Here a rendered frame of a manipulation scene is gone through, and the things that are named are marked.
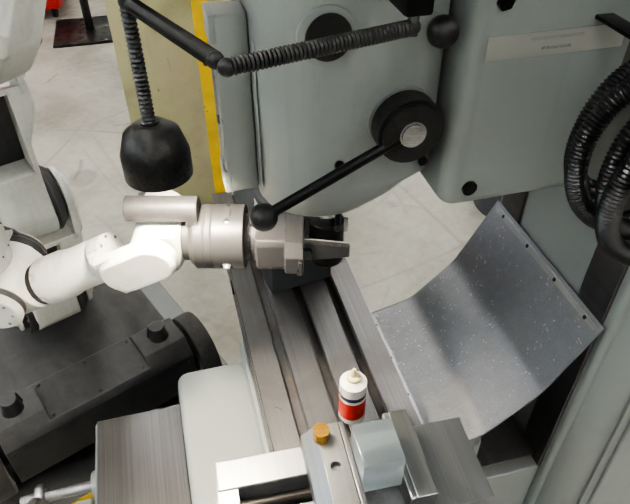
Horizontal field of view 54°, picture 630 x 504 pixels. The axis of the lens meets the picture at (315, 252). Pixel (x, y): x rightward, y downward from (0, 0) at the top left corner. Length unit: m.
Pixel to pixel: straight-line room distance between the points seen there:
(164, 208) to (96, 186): 2.46
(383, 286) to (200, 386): 1.49
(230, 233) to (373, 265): 1.87
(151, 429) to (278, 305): 0.34
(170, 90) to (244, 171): 1.89
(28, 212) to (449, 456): 0.90
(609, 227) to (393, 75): 0.25
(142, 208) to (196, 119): 1.86
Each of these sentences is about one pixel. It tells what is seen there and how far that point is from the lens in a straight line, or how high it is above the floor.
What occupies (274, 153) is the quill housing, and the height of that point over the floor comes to 1.42.
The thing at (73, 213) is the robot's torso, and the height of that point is 0.99.
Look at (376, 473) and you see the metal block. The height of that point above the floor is 1.08.
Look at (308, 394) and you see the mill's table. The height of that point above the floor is 0.95.
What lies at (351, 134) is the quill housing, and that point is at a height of 1.44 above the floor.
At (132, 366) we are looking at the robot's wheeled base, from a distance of 1.57.
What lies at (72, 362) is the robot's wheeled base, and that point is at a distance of 1.66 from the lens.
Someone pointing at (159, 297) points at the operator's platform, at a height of 0.40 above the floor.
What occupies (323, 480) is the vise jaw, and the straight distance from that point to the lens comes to 0.82.
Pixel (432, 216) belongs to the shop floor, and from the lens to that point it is 2.95.
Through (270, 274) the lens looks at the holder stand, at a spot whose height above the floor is 1.00.
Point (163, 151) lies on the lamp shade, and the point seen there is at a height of 1.44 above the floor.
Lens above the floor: 1.77
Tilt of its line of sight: 41 degrees down
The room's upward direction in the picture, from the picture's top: straight up
